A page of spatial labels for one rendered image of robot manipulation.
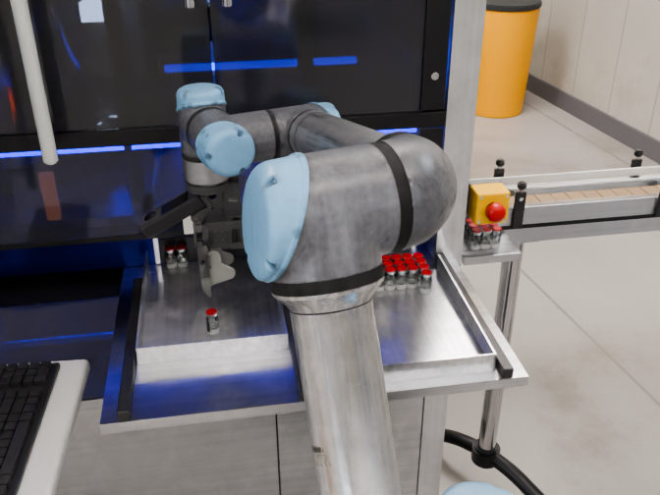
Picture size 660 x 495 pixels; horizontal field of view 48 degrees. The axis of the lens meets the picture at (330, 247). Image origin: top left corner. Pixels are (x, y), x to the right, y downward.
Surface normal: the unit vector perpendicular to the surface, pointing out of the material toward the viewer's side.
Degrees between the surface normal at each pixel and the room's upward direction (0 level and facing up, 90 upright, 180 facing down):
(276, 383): 0
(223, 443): 90
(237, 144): 89
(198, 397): 0
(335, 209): 62
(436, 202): 78
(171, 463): 90
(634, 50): 90
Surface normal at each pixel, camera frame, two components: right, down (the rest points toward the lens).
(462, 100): 0.16, 0.48
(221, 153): 0.41, 0.42
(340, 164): 0.15, -0.63
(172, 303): 0.00, -0.87
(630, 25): -0.96, 0.14
